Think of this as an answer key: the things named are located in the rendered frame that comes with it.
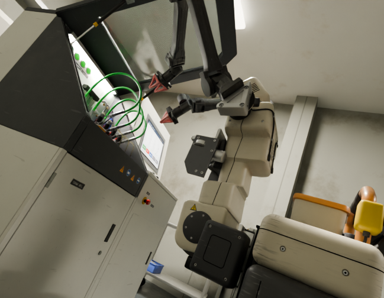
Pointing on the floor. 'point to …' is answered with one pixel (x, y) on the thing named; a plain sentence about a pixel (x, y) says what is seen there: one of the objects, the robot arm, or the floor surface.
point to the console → (136, 223)
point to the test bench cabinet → (22, 182)
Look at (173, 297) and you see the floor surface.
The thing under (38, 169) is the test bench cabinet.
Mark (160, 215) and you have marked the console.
